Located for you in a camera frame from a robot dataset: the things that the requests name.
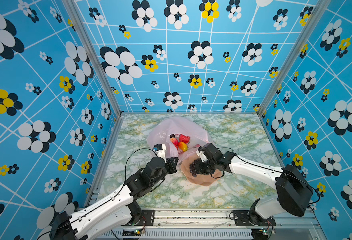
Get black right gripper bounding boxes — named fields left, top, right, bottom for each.
left=191, top=160, right=217, bottom=175

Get dark purple grape bunch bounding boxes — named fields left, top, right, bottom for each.
left=189, top=159, right=210, bottom=178

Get yellow red mango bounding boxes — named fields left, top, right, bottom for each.
left=178, top=142, right=188, bottom=152

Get pink red apple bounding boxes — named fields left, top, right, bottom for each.
left=170, top=137, right=178, bottom=148

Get red bell pepper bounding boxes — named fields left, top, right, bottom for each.
left=179, top=134, right=190, bottom=144

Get pink translucent plastic bag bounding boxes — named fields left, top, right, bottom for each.
left=147, top=117, right=213, bottom=163

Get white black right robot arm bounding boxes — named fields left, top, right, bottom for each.
left=189, top=143, right=314, bottom=225

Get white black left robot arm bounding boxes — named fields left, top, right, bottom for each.
left=46, top=157, right=178, bottom=240

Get beige wavy fruit bowl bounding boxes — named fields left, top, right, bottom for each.
left=180, top=156, right=223, bottom=187

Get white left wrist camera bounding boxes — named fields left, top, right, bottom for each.
left=153, top=144, right=167, bottom=162

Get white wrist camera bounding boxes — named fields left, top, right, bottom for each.
left=153, top=144, right=167, bottom=162
left=196, top=147, right=207, bottom=163

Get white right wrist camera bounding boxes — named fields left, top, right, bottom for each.
left=196, top=147, right=207, bottom=163

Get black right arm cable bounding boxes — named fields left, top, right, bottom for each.
left=210, top=146, right=321, bottom=205

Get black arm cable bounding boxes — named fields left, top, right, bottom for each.
left=36, top=148, right=154, bottom=240
left=210, top=146, right=321, bottom=205

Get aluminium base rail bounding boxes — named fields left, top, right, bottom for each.
left=64, top=207, right=326, bottom=240

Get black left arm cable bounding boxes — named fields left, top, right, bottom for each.
left=36, top=148, right=154, bottom=240

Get right aluminium corner post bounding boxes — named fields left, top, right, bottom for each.
left=257, top=0, right=331, bottom=118

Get aluminium corner post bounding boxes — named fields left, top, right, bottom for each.
left=63, top=0, right=122, bottom=118
left=257, top=0, right=331, bottom=118

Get left aluminium corner post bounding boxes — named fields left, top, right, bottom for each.
left=63, top=0, right=122, bottom=118

